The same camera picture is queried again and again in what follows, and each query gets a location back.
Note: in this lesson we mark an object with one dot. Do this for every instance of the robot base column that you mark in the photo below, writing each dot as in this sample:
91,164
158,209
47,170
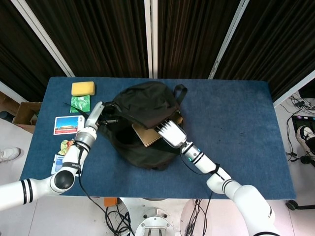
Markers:
155,218

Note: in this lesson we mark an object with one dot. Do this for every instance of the white frame post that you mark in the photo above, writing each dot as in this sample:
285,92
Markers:
43,37
227,39
150,39

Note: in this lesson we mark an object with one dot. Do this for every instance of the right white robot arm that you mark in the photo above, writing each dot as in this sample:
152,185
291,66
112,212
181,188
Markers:
229,184

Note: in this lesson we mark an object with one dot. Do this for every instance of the black fabric backpack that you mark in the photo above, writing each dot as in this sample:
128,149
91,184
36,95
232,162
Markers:
147,127

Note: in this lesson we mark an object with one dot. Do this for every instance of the tan spiral notebook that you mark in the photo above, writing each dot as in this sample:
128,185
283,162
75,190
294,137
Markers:
145,134

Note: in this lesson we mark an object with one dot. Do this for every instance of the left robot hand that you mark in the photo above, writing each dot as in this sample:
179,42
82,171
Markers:
94,115

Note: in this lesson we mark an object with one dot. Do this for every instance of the blue white wipes packet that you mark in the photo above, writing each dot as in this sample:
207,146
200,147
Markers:
57,164

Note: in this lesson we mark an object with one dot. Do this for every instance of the palace picture postcard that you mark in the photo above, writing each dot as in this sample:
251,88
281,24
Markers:
67,125

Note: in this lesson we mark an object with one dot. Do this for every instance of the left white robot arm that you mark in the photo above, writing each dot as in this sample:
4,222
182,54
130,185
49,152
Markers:
49,177

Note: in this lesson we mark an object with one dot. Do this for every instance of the blue table mat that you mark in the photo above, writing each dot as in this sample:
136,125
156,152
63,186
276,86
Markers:
233,152

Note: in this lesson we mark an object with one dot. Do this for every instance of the cardboard box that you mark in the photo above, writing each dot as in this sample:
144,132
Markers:
25,115

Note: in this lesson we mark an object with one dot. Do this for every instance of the yellow sponge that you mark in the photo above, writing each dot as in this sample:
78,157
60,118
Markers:
83,88

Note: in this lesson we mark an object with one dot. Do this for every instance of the orange object under table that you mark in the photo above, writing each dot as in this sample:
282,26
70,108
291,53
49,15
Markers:
110,202

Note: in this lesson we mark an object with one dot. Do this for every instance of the black white sneaker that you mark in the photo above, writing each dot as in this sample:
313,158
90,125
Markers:
306,137

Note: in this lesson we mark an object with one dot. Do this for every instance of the green snack packet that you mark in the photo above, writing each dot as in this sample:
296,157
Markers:
80,104

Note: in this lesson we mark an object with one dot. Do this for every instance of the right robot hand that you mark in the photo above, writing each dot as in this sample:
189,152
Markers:
171,134

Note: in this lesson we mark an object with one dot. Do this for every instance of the yellow floral snack packet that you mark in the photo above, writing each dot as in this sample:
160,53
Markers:
65,147

